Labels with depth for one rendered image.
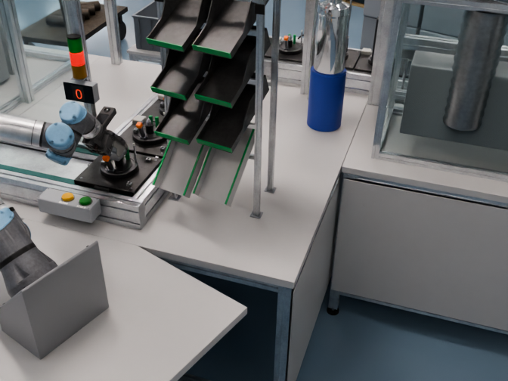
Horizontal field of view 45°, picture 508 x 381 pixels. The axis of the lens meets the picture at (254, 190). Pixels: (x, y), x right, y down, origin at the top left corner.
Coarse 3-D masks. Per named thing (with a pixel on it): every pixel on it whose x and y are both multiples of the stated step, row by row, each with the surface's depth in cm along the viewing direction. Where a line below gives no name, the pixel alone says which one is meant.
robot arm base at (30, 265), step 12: (24, 252) 170; (36, 252) 172; (0, 264) 169; (12, 264) 168; (24, 264) 168; (36, 264) 169; (48, 264) 171; (12, 276) 168; (24, 276) 168; (36, 276) 168; (12, 288) 168
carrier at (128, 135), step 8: (136, 120) 256; (144, 120) 258; (152, 120) 249; (128, 128) 254; (136, 128) 247; (144, 128) 250; (152, 128) 245; (120, 136) 248; (128, 136) 248; (136, 136) 244; (152, 136) 245; (128, 144) 243; (136, 144) 243; (144, 144) 243; (152, 144) 243; (160, 144) 243; (136, 152) 239; (144, 152) 238; (152, 152) 239; (160, 152) 239
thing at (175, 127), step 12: (192, 96) 212; (168, 108) 208; (180, 108) 210; (192, 108) 209; (204, 108) 203; (168, 120) 208; (180, 120) 207; (192, 120) 206; (204, 120) 205; (156, 132) 204; (168, 132) 205; (180, 132) 204; (192, 132) 200
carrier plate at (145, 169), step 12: (132, 156) 236; (144, 156) 236; (96, 168) 229; (144, 168) 229; (156, 168) 231; (84, 180) 222; (96, 180) 222; (108, 180) 222; (120, 180) 222; (132, 180) 222; (144, 180) 223; (120, 192) 218; (132, 192) 216
